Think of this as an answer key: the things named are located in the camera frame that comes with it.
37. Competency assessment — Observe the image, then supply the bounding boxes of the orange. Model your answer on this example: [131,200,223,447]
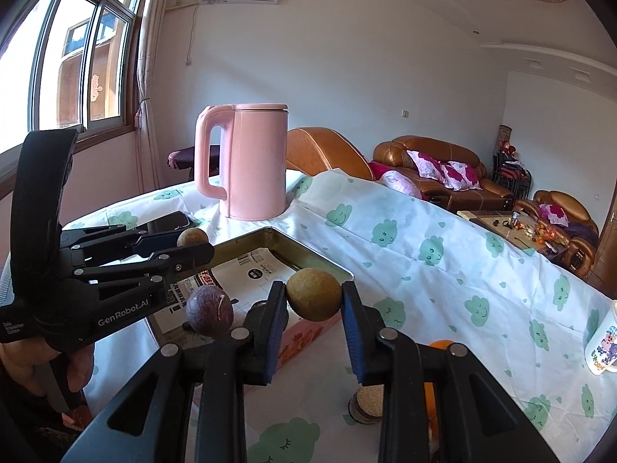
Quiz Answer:
[423,340,458,444]

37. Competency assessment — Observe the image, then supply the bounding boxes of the purple floral cushion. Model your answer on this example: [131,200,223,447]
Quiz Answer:
[538,203,570,227]

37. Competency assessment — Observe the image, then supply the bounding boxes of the large brown round fruit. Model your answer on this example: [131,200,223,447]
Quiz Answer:
[286,267,344,322]

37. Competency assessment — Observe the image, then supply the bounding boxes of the small purple-topped table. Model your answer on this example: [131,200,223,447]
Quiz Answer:
[168,147,223,175]

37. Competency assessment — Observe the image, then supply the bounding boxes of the beige curtain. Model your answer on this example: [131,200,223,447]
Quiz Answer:
[134,0,182,190]

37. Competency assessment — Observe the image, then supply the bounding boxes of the dark round fruit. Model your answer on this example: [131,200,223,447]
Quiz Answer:
[246,299,290,333]

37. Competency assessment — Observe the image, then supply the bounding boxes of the metal tray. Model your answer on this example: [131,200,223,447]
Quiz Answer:
[145,226,356,348]

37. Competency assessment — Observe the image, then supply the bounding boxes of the person's left hand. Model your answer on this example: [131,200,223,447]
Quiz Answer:
[65,340,96,394]

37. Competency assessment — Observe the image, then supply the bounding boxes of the window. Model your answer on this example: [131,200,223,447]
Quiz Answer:
[0,0,148,156]

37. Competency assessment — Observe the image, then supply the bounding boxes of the white cloud-print tablecloth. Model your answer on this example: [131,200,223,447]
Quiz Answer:
[62,168,617,463]

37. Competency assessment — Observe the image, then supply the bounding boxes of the white floral pillow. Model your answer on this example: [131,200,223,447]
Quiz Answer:
[407,150,445,180]
[441,161,483,191]

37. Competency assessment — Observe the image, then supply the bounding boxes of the brown leather chaise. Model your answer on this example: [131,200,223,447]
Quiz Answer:
[286,127,376,182]

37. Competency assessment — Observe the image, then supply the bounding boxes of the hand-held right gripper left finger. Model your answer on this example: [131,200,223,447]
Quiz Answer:
[60,280,290,463]

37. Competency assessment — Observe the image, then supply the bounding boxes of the orange printed carton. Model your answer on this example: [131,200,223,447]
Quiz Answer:
[275,316,346,368]

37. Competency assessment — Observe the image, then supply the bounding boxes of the white cartoon mug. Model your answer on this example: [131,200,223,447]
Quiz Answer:
[584,299,617,377]

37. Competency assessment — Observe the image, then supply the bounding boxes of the printed paper sheet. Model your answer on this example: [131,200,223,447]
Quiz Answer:
[166,248,309,333]

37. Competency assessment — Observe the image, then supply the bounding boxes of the stacked dark chairs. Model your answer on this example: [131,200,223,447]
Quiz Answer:
[492,152,533,199]

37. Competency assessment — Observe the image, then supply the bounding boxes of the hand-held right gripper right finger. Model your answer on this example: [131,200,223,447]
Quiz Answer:
[341,281,555,463]

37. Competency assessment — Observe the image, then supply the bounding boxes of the brown leather sofa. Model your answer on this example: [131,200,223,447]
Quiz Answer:
[372,136,514,211]

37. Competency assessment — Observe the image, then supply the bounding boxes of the wooden coffee table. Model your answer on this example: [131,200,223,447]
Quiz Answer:
[457,209,570,257]

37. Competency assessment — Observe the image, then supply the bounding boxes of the pink pillow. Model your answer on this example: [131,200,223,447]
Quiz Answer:
[380,170,423,199]

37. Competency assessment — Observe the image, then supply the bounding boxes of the small brown round fruit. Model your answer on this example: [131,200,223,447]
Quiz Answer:
[176,228,210,252]

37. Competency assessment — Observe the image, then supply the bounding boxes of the brown leather armchair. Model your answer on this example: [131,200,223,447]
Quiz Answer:
[516,190,601,281]

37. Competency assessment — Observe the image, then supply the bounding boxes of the wooden door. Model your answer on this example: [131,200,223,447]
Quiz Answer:
[585,212,617,296]

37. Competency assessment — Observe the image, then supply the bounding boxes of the pink electric kettle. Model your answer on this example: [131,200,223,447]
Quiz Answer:
[194,103,290,220]

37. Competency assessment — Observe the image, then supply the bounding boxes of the purple passion fruit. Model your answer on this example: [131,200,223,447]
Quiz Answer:
[186,286,235,336]

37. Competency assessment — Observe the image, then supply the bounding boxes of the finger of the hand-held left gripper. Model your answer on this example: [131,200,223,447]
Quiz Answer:
[60,224,198,264]
[71,242,216,291]

